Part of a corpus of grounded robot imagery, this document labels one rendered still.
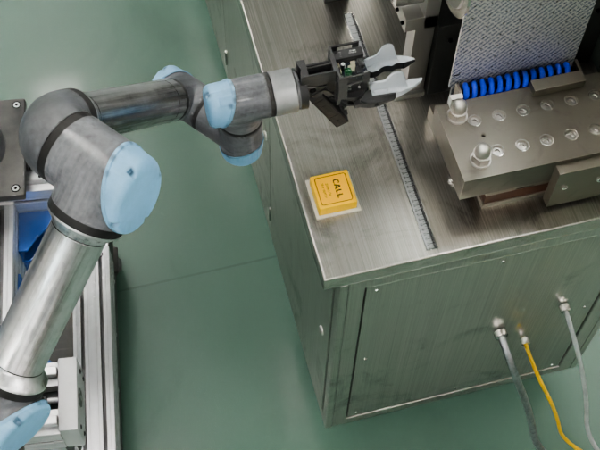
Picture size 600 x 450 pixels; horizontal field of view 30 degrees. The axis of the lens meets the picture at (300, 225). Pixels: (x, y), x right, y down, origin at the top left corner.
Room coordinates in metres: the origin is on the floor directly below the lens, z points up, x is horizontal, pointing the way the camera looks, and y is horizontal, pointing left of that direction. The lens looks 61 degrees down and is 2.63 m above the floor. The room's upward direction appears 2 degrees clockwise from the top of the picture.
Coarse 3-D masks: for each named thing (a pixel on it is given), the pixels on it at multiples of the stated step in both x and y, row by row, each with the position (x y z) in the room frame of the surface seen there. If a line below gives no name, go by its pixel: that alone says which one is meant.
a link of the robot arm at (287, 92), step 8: (272, 72) 1.11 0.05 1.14; (280, 72) 1.11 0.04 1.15; (288, 72) 1.11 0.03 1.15; (272, 80) 1.09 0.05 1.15; (280, 80) 1.09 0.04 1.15; (288, 80) 1.09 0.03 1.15; (296, 80) 1.09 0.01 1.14; (280, 88) 1.07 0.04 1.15; (288, 88) 1.08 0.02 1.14; (296, 88) 1.08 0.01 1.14; (280, 96) 1.06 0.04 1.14; (288, 96) 1.07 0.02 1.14; (296, 96) 1.07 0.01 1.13; (280, 104) 1.06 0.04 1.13; (288, 104) 1.06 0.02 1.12; (296, 104) 1.06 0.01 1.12; (280, 112) 1.05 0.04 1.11; (288, 112) 1.06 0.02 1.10
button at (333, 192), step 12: (312, 180) 1.04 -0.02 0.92; (324, 180) 1.04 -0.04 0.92; (336, 180) 1.04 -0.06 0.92; (348, 180) 1.04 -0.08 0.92; (312, 192) 1.02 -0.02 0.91; (324, 192) 1.01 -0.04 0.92; (336, 192) 1.01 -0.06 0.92; (348, 192) 1.01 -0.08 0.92; (324, 204) 0.99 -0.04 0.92; (336, 204) 0.99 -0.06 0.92; (348, 204) 0.99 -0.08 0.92
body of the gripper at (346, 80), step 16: (336, 48) 1.15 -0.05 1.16; (352, 48) 1.15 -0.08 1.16; (304, 64) 1.11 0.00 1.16; (320, 64) 1.11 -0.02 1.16; (336, 64) 1.11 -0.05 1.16; (352, 64) 1.12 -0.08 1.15; (304, 80) 1.09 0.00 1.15; (320, 80) 1.09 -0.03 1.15; (336, 80) 1.10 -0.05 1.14; (352, 80) 1.10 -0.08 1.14; (368, 80) 1.10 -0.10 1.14; (304, 96) 1.07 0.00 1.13; (336, 96) 1.09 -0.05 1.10; (352, 96) 1.09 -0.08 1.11
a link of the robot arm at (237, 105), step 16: (224, 80) 1.09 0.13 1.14; (240, 80) 1.09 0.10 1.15; (256, 80) 1.09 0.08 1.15; (208, 96) 1.06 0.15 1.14; (224, 96) 1.05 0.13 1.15; (240, 96) 1.06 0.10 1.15; (256, 96) 1.06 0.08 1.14; (272, 96) 1.06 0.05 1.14; (208, 112) 1.04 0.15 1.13; (224, 112) 1.03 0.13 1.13; (240, 112) 1.04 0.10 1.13; (256, 112) 1.04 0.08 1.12; (272, 112) 1.05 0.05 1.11; (224, 128) 1.04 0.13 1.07; (240, 128) 1.04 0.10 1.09; (256, 128) 1.05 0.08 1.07
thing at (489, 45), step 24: (576, 0) 1.23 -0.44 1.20; (480, 24) 1.19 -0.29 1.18; (504, 24) 1.20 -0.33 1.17; (528, 24) 1.21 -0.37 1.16; (552, 24) 1.22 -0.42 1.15; (576, 24) 1.24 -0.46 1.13; (456, 48) 1.18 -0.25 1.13; (480, 48) 1.19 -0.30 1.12; (504, 48) 1.20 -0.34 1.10; (528, 48) 1.22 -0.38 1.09; (552, 48) 1.23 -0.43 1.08; (576, 48) 1.24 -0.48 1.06; (456, 72) 1.18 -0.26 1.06; (480, 72) 1.19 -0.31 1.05; (504, 72) 1.21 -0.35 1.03
